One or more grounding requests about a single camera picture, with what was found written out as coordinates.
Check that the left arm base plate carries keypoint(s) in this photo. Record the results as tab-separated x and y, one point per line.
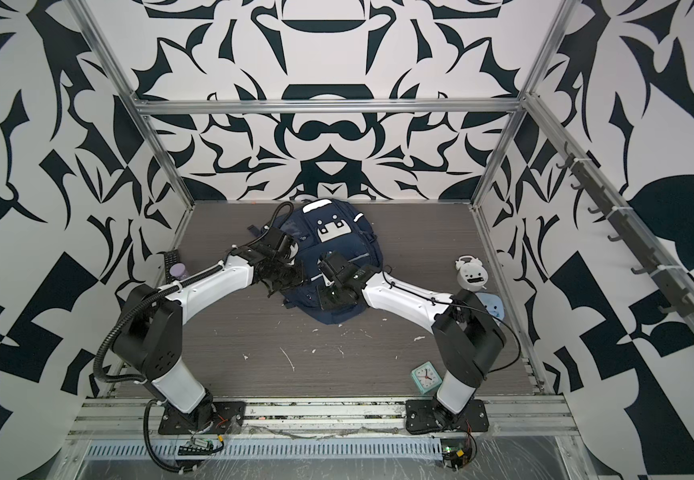
225	417

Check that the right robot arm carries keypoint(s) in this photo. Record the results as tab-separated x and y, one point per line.
467	336

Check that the aluminium frame rail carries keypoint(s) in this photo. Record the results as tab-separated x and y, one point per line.
331	417

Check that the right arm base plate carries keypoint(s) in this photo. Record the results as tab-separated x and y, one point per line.
426	416

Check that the small purple bottle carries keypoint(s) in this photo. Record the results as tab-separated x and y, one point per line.
178	271

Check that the green square alarm clock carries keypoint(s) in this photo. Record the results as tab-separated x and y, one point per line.
426	378

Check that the light blue small case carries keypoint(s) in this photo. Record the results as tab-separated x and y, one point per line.
493	304

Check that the navy blue student backpack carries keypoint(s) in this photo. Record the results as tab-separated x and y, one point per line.
319	228

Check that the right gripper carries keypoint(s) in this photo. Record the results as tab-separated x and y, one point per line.
322	300

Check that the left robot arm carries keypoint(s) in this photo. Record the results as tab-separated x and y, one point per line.
145	345

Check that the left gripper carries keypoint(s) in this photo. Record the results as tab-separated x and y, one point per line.
299	279

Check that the wall hook rail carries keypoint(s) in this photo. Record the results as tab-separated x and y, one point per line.
629	229

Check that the black remote control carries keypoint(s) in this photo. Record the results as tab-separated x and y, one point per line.
170	259

